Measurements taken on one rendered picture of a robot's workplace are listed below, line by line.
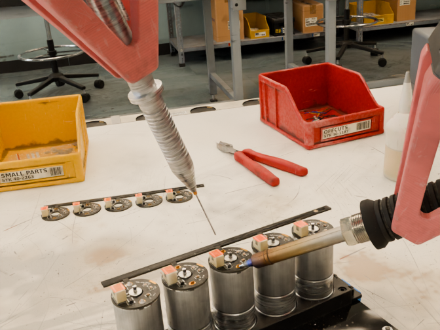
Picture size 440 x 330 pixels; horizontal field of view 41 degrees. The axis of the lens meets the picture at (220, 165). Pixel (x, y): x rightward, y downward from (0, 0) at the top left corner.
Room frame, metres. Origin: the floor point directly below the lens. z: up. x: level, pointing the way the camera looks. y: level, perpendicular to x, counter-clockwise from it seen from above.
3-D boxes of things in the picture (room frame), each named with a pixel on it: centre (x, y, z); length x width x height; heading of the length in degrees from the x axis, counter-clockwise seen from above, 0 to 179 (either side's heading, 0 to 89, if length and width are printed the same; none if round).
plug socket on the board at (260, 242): (0.29, -0.02, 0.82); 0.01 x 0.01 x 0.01; 27
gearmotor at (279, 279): (0.29, -0.03, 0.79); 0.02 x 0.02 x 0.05
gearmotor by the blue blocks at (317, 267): (0.30, -0.05, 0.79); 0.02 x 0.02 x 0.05
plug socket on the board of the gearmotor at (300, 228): (0.30, -0.05, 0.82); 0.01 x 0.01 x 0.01; 27
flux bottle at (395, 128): (0.50, -0.17, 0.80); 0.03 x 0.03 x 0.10
